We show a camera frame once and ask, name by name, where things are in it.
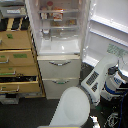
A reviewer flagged white fridge door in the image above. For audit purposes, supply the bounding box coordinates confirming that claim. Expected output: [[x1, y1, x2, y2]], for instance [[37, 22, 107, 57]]
[[83, 0, 128, 76]]

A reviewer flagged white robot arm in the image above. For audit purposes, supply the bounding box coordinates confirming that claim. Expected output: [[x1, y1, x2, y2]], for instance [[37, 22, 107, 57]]
[[50, 54, 118, 127]]

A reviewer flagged upper fridge drawer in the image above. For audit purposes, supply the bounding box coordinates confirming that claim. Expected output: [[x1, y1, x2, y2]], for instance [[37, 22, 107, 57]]
[[37, 55, 81, 79]]

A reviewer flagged fridge drawer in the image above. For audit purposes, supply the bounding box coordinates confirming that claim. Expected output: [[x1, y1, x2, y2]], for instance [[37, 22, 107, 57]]
[[43, 78, 79, 99], [37, 55, 81, 79]]

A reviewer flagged lower fridge drawer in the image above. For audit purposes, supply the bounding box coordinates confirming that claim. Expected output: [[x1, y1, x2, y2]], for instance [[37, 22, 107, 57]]
[[43, 78, 79, 99]]

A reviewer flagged white refrigerator body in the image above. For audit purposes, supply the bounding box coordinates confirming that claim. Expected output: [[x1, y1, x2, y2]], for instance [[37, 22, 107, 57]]
[[24, 0, 92, 100]]

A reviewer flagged wooden drawer cabinet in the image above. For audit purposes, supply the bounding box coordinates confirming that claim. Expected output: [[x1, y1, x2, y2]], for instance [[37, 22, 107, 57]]
[[0, 18, 45, 97]]

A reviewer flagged white blue robot body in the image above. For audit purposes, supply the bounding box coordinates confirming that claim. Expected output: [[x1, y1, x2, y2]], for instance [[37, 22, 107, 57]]
[[99, 64, 128, 128]]

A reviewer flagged grey bin under cabinet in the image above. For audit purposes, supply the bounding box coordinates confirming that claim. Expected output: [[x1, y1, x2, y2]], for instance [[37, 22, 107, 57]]
[[0, 95, 19, 104]]

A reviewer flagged grey box on cabinet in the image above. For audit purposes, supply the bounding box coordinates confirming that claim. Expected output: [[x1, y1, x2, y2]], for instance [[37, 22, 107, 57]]
[[0, 6, 26, 18]]

